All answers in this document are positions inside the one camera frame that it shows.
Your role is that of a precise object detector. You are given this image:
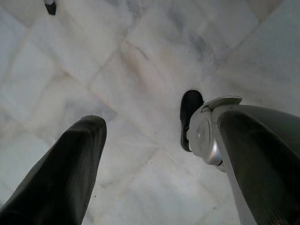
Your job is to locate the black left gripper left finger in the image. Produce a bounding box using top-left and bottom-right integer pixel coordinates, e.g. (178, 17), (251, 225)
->
(0, 114), (107, 225)

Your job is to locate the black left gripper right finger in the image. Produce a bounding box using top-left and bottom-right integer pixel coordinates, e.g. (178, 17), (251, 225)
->
(217, 105), (300, 225)

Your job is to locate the silver metal clothes rack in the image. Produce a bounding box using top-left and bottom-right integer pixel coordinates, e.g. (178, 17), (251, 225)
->
(44, 0), (57, 16)

